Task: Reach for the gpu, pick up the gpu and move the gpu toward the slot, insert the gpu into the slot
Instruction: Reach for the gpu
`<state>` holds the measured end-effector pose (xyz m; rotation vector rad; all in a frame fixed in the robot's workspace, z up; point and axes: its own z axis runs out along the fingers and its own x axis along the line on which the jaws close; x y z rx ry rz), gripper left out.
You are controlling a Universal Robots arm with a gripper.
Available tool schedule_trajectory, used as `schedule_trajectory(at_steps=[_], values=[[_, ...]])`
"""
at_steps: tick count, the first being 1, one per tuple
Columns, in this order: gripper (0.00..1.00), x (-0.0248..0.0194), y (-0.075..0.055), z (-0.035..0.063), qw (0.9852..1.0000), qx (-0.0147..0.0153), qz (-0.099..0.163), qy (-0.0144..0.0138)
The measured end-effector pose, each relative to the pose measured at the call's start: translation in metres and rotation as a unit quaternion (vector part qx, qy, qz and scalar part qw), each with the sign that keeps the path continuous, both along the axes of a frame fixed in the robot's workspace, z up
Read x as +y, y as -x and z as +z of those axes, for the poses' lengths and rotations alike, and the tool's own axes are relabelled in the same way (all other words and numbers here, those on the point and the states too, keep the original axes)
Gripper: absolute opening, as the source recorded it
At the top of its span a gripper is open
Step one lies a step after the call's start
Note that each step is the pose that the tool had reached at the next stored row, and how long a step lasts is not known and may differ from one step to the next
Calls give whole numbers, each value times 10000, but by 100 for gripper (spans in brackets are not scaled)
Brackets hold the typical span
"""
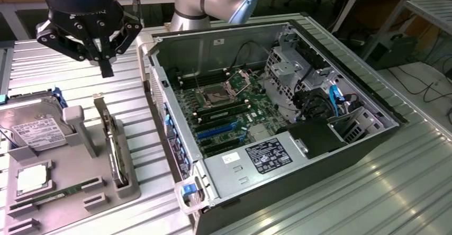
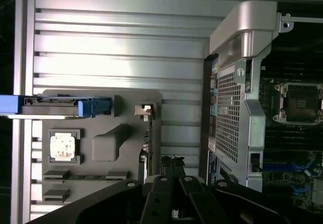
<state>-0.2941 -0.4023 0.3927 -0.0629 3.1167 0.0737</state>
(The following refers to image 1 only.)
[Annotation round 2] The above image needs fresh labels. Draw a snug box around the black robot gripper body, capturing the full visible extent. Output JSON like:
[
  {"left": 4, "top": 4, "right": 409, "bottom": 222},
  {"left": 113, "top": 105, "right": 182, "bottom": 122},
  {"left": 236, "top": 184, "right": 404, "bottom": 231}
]
[{"left": 36, "top": 0, "right": 126, "bottom": 42}]

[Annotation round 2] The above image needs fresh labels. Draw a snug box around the CPU socket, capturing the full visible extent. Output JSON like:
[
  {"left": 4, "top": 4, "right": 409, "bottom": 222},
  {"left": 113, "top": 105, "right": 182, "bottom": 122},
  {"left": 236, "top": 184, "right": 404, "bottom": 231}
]
[{"left": 200, "top": 85, "right": 238, "bottom": 106}]

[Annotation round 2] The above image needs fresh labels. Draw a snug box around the grey parts rack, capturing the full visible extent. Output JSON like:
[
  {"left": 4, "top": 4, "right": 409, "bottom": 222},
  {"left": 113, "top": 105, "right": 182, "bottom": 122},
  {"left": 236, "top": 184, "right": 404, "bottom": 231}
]
[{"left": 0, "top": 105, "right": 141, "bottom": 235}]

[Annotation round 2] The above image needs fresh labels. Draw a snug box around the open black PC case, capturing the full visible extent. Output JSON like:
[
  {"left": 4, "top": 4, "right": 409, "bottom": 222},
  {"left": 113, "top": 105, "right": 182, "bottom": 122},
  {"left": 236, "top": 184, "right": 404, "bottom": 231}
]
[{"left": 136, "top": 17, "right": 409, "bottom": 235}]

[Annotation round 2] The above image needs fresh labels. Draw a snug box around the installed RAM stick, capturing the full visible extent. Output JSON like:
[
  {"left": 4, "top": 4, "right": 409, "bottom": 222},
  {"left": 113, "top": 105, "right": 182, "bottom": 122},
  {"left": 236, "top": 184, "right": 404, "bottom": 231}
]
[{"left": 200, "top": 110, "right": 250, "bottom": 123}]

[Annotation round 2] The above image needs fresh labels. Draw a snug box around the blue wire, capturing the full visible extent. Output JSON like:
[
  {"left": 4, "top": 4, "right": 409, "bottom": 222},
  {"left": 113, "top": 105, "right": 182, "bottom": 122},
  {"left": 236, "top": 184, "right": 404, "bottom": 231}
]
[{"left": 328, "top": 84, "right": 342, "bottom": 117}]

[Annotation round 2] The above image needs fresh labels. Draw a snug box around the silver disk bay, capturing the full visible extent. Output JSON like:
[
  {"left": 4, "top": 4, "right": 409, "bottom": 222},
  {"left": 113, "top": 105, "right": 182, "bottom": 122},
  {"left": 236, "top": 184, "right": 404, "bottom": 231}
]
[{"left": 264, "top": 46, "right": 341, "bottom": 121}]

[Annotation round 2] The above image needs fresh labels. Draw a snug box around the black wire bundle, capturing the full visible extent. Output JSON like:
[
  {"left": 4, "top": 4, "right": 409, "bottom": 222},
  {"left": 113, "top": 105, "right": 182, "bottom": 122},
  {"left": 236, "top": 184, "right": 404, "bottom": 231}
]
[{"left": 292, "top": 88, "right": 334, "bottom": 122}]

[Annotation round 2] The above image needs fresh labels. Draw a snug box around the black plastic shroud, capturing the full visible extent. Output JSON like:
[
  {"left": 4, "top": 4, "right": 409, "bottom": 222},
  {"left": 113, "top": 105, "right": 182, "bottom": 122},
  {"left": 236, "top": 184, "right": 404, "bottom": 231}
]
[{"left": 288, "top": 118, "right": 350, "bottom": 159}]

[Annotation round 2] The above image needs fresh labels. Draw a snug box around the silver CPU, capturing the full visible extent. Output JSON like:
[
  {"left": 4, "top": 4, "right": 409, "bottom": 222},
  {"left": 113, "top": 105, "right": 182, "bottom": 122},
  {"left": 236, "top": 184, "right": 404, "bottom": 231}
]
[{"left": 16, "top": 164, "right": 49, "bottom": 194}]

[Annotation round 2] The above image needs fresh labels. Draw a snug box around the metal socket cover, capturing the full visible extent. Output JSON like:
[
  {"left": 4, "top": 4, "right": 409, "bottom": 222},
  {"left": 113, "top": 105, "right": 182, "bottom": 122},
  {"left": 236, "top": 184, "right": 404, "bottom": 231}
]
[{"left": 224, "top": 69, "right": 257, "bottom": 93}]

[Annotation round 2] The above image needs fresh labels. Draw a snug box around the green RAM stick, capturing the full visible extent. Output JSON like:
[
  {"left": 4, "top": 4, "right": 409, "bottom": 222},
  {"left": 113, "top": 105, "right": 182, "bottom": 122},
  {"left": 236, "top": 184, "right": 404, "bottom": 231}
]
[{"left": 9, "top": 178, "right": 97, "bottom": 210}]

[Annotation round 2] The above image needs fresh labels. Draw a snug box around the blue expansion slot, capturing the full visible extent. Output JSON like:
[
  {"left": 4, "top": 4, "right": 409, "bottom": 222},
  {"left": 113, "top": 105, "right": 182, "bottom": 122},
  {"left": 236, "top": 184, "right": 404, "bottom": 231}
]
[{"left": 196, "top": 126, "right": 236, "bottom": 140}]

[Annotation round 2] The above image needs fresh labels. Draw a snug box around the grey looping wire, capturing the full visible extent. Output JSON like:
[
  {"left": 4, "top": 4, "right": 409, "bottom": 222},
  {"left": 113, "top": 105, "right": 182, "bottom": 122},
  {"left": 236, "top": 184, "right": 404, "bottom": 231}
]
[{"left": 228, "top": 40, "right": 274, "bottom": 70}]

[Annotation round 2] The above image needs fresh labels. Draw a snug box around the green graphics card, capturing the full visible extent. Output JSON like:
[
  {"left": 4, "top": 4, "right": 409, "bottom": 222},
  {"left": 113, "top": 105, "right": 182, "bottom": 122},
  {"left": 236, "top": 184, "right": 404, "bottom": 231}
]
[{"left": 92, "top": 93, "right": 129, "bottom": 189}]

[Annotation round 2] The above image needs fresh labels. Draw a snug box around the silver hard disk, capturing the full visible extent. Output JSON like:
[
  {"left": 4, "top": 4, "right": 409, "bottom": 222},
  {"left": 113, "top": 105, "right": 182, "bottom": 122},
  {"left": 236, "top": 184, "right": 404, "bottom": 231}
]
[{"left": 0, "top": 97, "right": 69, "bottom": 152}]

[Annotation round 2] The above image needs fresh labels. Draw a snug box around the blue disk bracket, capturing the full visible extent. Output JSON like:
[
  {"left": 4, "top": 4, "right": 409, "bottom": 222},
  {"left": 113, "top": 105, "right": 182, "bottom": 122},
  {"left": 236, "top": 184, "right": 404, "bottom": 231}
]
[{"left": 0, "top": 86, "right": 68, "bottom": 110}]

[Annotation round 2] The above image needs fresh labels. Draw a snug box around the black RAM slot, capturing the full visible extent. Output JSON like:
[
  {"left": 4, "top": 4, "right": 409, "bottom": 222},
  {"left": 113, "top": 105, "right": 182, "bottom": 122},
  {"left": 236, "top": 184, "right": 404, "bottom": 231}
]
[
  {"left": 178, "top": 73, "right": 229, "bottom": 82},
  {"left": 180, "top": 76, "right": 230, "bottom": 85},
  {"left": 198, "top": 106, "right": 250, "bottom": 120},
  {"left": 196, "top": 100, "right": 248, "bottom": 113},
  {"left": 180, "top": 80, "right": 232, "bottom": 89},
  {"left": 177, "top": 70, "right": 226, "bottom": 79},
  {"left": 200, "top": 110, "right": 252, "bottom": 124},
  {"left": 197, "top": 103, "right": 250, "bottom": 116}
]

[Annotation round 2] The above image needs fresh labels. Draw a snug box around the long black expansion slot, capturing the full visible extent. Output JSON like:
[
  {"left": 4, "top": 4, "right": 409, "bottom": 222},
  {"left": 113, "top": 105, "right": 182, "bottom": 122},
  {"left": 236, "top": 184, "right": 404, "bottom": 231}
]
[
  {"left": 196, "top": 121, "right": 232, "bottom": 133},
  {"left": 204, "top": 137, "right": 241, "bottom": 151},
  {"left": 206, "top": 142, "right": 242, "bottom": 156}
]

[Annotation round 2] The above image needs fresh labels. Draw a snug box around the green motherboard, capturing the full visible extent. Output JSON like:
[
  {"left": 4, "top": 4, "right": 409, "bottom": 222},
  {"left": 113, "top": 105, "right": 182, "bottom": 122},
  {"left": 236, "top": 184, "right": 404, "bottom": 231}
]
[{"left": 172, "top": 68, "right": 294, "bottom": 159}]

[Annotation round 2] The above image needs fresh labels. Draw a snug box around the black box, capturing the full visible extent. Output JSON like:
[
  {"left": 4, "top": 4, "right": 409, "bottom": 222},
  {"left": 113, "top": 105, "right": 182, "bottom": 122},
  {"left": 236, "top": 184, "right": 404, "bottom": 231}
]
[{"left": 366, "top": 33, "right": 420, "bottom": 70}]

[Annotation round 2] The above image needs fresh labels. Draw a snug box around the thin metal locking lever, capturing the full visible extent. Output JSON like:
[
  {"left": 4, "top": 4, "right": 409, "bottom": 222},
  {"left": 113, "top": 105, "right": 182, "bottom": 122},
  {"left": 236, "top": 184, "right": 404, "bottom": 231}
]
[{"left": 192, "top": 67, "right": 205, "bottom": 93}]

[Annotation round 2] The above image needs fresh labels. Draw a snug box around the silver power supply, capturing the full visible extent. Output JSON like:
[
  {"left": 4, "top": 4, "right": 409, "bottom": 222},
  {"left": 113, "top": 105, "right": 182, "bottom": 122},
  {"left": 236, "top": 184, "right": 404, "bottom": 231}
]
[{"left": 201, "top": 133, "right": 312, "bottom": 203}]

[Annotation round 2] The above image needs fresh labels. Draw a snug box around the metal slat table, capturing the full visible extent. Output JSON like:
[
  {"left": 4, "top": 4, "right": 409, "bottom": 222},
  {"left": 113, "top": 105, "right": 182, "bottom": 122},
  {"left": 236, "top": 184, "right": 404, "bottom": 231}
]
[{"left": 361, "top": 0, "right": 452, "bottom": 61}]

